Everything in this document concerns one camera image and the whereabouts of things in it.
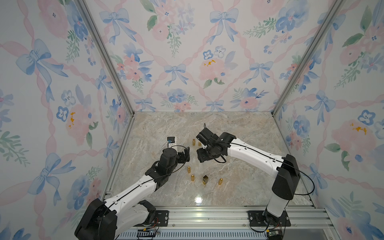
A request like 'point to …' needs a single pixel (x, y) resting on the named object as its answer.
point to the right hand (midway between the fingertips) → (202, 156)
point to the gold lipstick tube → (189, 169)
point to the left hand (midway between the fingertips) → (182, 147)
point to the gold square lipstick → (205, 179)
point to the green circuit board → (274, 234)
